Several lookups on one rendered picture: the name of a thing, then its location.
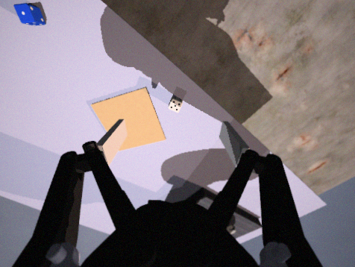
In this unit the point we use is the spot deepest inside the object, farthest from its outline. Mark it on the blue die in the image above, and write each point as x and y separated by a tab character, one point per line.
29	14

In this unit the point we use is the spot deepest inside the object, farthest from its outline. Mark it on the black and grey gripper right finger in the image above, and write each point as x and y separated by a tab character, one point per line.
283	238

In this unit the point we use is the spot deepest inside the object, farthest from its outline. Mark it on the white die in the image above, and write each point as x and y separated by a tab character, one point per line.
175	104

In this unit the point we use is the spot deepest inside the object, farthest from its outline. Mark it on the tan flat mat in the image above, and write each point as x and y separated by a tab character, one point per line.
136	108

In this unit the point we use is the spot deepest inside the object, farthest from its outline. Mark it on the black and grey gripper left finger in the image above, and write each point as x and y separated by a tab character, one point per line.
55	236

